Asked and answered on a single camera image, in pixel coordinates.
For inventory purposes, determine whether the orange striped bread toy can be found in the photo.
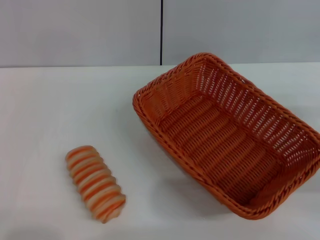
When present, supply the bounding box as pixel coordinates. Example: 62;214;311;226
65;145;127;217

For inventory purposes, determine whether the orange woven plastic basket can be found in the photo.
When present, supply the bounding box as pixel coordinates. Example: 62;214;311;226
132;51;320;221

